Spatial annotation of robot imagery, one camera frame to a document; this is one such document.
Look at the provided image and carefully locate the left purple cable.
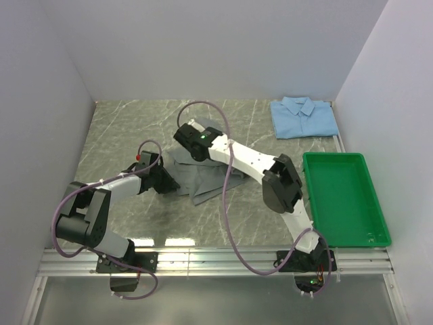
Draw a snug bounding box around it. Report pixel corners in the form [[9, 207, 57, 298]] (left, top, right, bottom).
[[50, 140, 163, 301]]

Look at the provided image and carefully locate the folded light blue shirt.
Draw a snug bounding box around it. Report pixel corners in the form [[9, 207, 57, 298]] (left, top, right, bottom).
[[270, 97, 339, 139]]

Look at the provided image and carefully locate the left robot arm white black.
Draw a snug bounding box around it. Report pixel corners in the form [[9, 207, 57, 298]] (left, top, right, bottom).
[[51, 151, 180, 272]]

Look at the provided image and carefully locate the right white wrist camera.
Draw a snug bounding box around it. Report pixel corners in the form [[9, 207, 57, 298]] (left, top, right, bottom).
[[187, 119, 206, 132]]

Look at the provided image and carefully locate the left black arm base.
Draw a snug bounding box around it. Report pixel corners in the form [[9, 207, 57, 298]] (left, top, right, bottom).
[[95, 251, 158, 300]]

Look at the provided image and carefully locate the aluminium mounting rail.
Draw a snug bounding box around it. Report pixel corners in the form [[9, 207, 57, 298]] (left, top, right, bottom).
[[22, 246, 409, 324]]

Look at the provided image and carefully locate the green plastic tray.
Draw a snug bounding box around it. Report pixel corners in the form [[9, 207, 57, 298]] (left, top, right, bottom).
[[303, 152, 392, 248]]

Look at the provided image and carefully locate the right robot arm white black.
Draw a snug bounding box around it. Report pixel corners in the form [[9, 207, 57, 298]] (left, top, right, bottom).
[[174, 120, 333, 272]]

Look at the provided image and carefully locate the grey long sleeve shirt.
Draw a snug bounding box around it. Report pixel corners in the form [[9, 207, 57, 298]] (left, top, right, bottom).
[[165, 116, 250, 207]]

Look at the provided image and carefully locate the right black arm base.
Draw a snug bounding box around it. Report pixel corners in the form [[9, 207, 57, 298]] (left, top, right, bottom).
[[279, 250, 338, 295]]

